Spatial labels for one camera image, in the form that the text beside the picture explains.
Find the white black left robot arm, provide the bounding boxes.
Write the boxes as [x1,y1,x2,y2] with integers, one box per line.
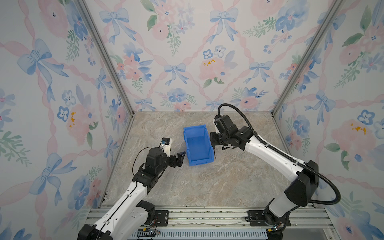
[77,145,186,240]

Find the thin black cable left arm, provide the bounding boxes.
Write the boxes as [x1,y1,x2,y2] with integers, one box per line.
[131,146,161,176]

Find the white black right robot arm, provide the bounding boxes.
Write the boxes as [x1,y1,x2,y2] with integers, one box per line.
[171,112,324,228]

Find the aluminium corner post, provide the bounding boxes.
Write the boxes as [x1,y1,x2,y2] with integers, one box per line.
[271,0,345,117]
[74,0,134,117]

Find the blue plastic bin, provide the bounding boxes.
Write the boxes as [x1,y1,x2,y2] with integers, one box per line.
[183,125,215,166]

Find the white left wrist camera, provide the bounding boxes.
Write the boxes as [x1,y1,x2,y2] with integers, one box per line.
[160,138,173,158]

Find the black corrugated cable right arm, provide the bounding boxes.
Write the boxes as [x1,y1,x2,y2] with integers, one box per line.
[217,103,342,206]

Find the aluminium corner post right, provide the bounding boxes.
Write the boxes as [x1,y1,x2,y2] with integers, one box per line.
[271,0,345,117]

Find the aluminium corner post left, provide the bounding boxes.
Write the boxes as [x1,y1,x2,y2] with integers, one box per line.
[74,0,134,117]

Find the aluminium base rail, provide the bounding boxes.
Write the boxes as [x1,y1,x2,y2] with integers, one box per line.
[85,206,341,240]

